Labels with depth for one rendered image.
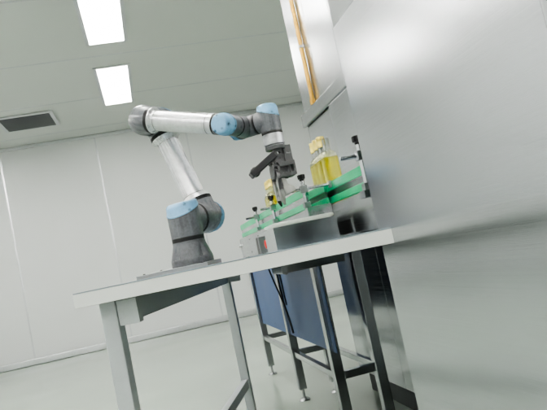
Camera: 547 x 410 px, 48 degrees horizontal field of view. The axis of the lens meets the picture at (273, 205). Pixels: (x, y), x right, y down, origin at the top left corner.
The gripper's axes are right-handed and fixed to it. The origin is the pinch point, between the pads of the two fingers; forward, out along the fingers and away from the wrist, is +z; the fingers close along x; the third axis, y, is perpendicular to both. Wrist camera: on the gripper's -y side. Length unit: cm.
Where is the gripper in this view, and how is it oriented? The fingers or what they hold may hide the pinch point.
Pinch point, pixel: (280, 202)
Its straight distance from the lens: 216.1
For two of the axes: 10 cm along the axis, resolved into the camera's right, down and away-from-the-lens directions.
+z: 2.0, 9.8, -0.7
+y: 9.6, -1.8, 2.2
